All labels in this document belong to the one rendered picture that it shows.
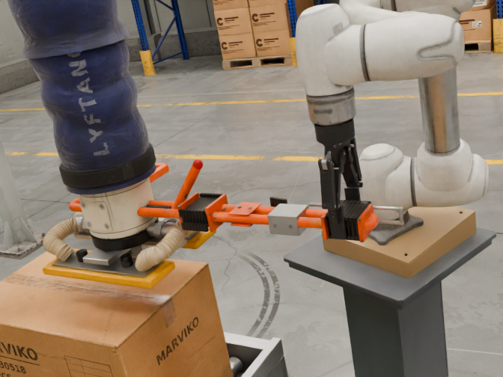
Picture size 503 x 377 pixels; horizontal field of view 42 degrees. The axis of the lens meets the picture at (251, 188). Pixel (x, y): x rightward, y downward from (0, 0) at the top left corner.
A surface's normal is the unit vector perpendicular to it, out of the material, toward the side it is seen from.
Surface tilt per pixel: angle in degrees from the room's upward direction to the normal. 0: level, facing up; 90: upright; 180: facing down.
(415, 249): 5
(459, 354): 0
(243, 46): 89
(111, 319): 0
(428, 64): 113
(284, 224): 90
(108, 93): 70
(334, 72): 98
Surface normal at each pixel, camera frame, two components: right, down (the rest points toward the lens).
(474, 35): -0.48, 0.44
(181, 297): 0.87, 0.03
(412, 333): 0.64, 0.17
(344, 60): -0.23, 0.35
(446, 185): -0.20, 0.59
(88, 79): 0.32, 0.59
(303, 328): -0.17, -0.92
